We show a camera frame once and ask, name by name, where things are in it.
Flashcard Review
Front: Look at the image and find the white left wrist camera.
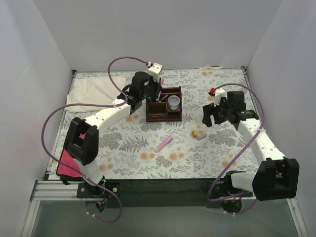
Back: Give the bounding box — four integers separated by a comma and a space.
147, 61, 163, 82

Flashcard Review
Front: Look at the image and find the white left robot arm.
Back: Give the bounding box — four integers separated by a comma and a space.
60, 70, 161, 198

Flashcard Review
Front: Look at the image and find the pink cloth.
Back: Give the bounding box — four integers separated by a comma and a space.
55, 130, 87, 185

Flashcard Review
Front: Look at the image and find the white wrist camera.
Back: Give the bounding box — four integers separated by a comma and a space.
147, 61, 163, 82
208, 87, 226, 106

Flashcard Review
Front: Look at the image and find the floral table mat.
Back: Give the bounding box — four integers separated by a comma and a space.
48, 69, 277, 180

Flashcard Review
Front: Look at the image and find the purple pink highlighter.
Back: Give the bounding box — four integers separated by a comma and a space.
154, 135, 173, 153

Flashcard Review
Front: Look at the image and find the white folded cloth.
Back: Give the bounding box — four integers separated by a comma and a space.
66, 76, 120, 113

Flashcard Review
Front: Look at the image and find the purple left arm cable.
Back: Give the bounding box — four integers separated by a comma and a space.
41, 56, 152, 224

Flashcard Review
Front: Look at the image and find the brown and grey eraser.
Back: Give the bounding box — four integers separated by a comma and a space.
192, 130, 207, 140

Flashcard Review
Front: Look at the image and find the brown wooden desk organizer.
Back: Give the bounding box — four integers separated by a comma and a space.
146, 87, 182, 122

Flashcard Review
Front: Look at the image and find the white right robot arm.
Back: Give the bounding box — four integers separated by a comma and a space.
202, 88, 300, 201

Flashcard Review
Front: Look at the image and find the aluminium frame rail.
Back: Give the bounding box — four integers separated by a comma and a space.
26, 67, 299, 237

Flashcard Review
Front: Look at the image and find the clear round clip container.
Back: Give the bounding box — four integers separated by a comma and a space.
167, 95, 180, 111

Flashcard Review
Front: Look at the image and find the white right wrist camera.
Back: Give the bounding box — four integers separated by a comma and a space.
208, 87, 226, 106

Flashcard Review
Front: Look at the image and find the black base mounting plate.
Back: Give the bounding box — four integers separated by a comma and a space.
76, 177, 254, 209

